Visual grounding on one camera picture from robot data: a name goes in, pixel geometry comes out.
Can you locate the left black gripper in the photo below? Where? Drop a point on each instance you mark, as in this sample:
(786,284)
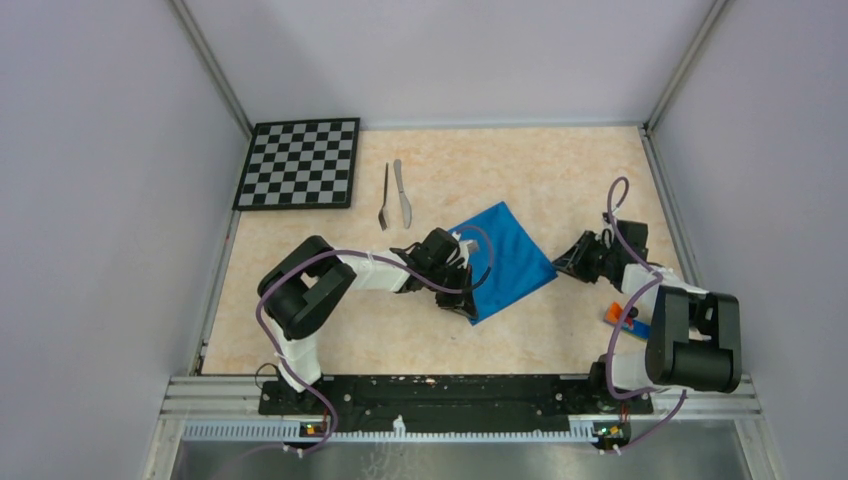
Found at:
(463,302)

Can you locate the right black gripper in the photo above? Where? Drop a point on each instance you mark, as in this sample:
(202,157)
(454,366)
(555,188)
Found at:
(573,261)

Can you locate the blue cloth napkin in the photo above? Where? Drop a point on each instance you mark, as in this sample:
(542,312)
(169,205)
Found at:
(518,266)

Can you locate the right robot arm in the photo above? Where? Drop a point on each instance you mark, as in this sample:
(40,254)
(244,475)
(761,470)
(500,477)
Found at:
(693,335)

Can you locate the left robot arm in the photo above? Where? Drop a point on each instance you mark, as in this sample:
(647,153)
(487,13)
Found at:
(298,295)

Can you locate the orange toy piece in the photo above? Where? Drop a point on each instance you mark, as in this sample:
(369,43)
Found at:
(613,314)

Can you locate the silver table knife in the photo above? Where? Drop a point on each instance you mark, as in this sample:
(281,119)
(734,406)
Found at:
(405,204)

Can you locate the dark metal fork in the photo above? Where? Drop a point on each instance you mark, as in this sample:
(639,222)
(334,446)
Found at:
(382,220)

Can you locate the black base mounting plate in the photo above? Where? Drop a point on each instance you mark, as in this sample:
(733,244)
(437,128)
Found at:
(522,403)

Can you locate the black white checkerboard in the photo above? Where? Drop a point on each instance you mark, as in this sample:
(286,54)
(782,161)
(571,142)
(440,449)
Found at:
(298,165)

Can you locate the white toothed cable rail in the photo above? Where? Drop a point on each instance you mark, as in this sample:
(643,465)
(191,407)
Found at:
(284,431)

